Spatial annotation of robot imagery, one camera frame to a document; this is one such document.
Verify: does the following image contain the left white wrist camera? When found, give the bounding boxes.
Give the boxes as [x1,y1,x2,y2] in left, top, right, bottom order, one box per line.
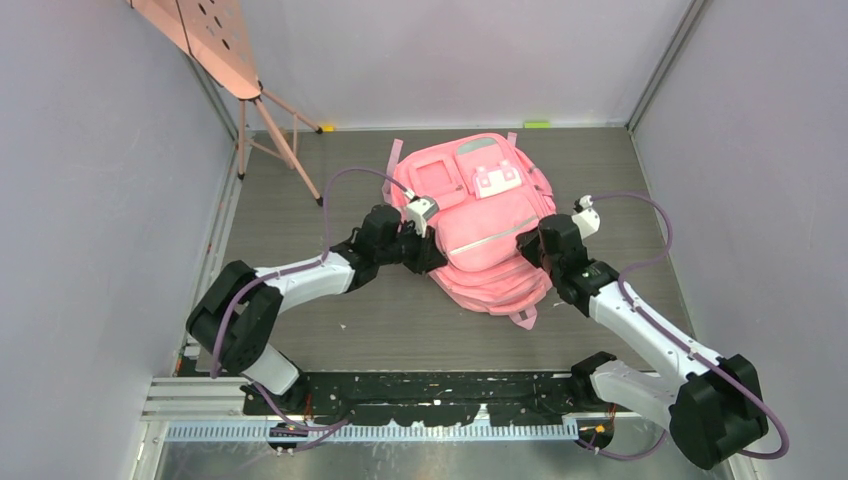
[404,196,439,238]

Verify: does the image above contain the pink tripod stand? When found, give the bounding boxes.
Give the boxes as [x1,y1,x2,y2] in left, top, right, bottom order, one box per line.
[128,0,324,206]

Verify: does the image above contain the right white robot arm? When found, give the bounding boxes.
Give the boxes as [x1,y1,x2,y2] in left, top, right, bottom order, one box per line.
[517,214,769,470]

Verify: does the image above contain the pink student backpack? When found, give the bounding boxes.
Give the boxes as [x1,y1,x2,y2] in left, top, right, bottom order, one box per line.
[383,132,557,330]

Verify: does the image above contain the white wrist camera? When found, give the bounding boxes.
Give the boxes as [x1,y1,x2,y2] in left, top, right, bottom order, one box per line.
[404,196,439,238]
[571,195,601,240]

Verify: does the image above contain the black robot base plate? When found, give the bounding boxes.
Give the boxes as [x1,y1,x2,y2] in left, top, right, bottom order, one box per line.
[242,371,625,427]

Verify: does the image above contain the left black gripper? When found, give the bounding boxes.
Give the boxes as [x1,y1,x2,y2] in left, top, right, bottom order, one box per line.
[376,220,448,276]

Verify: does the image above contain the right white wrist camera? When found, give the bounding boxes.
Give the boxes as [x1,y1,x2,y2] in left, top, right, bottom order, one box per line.
[571,195,601,240]

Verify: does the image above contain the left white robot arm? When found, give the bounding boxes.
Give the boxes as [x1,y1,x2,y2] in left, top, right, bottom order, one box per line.
[185,205,448,414]

